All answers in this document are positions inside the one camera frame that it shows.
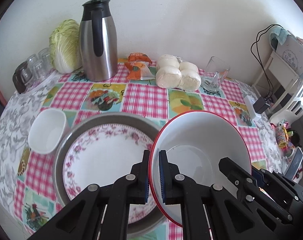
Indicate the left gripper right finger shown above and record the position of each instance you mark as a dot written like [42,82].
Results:
[208,212]

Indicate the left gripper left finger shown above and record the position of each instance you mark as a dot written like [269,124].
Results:
[100,212]

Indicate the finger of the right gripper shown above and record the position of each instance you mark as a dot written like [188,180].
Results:
[283,199]
[241,179]

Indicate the red-rimmed strawberry bowl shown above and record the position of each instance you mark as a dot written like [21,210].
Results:
[196,141]

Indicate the smartphone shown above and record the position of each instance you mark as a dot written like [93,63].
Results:
[293,163]

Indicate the round metal tray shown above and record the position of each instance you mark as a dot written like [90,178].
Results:
[149,126]

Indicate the floral pink plate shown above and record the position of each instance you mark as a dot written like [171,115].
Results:
[101,155]

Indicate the checkered picture tablecloth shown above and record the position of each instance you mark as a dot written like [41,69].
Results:
[35,201]

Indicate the colourful candy tube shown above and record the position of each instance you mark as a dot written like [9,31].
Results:
[281,137]

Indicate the black charger adapter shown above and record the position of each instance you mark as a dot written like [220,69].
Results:
[261,105]

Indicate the white square bowl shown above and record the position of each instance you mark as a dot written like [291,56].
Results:
[47,131]

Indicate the white power strip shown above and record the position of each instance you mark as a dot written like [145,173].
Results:
[249,102]

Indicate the grey floral tablecloth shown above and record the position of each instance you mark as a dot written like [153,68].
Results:
[15,122]

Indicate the white chair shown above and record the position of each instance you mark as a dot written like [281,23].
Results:
[283,72]

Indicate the glass mug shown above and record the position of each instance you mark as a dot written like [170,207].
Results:
[215,73]

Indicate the white tray under glasses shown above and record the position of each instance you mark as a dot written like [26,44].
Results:
[38,84]

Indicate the bag of white buns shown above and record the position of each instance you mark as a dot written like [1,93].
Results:
[172,72]

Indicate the orange snack packet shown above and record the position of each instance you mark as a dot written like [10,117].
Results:
[138,66]

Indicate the dark glass jar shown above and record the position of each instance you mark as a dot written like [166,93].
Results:
[22,77]

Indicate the clear drinking glass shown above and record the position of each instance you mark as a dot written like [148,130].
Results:
[45,56]
[32,59]
[40,70]

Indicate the napa cabbage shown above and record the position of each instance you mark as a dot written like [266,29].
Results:
[64,47]

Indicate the steel thermos jug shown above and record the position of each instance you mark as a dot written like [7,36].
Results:
[98,41]

